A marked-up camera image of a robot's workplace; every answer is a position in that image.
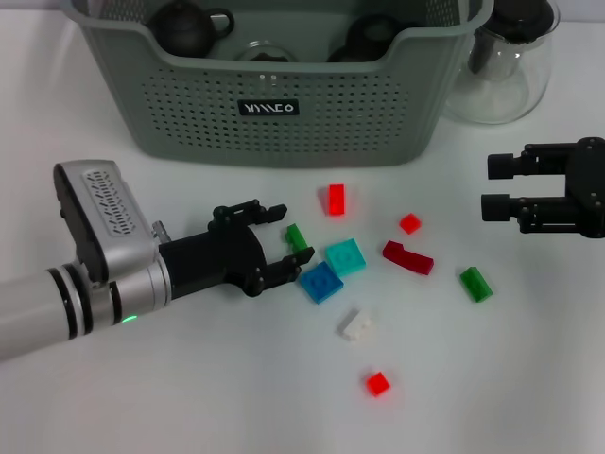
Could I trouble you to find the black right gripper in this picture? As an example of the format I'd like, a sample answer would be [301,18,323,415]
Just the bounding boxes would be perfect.
[481,136,605,240]

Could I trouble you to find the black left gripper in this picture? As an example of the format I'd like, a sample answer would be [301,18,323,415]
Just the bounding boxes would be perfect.
[159,199,316,299]

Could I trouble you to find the grey-green perforated storage bin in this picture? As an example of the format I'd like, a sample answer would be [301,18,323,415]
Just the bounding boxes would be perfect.
[63,0,495,169]

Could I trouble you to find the green oblong brick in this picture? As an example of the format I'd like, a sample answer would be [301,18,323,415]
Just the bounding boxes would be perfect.
[460,267,494,304]
[285,222,311,257]

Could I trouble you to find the blue square plate brick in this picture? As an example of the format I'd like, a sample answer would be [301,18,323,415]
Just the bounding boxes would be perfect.
[299,261,345,305]

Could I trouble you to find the bright red oblong brick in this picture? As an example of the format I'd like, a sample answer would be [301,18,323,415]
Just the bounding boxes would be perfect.
[325,183,348,218]

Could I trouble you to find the cyan square plate brick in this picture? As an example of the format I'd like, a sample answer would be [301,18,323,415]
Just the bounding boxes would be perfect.
[324,238,369,278]

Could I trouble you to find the glass teapot with black lid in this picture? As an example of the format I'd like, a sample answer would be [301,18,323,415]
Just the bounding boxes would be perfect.
[443,0,562,125]

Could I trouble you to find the small red square brick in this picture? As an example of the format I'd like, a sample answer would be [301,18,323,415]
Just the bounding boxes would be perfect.
[366,372,392,397]
[399,213,423,236]

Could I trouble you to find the dark red curved brick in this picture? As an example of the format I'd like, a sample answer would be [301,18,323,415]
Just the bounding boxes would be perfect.
[382,239,435,276]

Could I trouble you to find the black ceramic teapot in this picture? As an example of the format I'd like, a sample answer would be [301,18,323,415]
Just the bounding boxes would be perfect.
[148,0,236,57]

